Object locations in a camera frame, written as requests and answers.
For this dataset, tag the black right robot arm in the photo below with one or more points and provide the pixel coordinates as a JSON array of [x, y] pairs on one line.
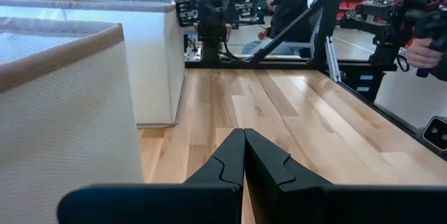
[[211, 53]]

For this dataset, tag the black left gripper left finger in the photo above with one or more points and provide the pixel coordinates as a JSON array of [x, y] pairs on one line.
[[195, 203]]

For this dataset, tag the silver metal bracket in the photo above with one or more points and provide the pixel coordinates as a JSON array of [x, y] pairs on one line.
[[331, 60]]

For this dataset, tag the black table-level camera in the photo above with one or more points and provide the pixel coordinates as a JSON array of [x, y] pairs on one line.
[[434, 133]]

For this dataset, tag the beige fabric storage bin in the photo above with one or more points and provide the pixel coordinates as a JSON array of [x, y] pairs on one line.
[[70, 130], [150, 60]]

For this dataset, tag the grey chair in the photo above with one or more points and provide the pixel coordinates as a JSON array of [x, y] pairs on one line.
[[300, 45]]

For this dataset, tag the person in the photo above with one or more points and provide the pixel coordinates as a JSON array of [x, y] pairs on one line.
[[440, 72], [290, 11]]

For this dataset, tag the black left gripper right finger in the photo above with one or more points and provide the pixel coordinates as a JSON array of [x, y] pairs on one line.
[[314, 206]]

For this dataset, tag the person's hand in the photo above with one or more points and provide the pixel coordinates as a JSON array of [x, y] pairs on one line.
[[420, 54]]

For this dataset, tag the black control box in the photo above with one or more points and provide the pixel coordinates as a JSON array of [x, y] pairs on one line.
[[363, 88]]

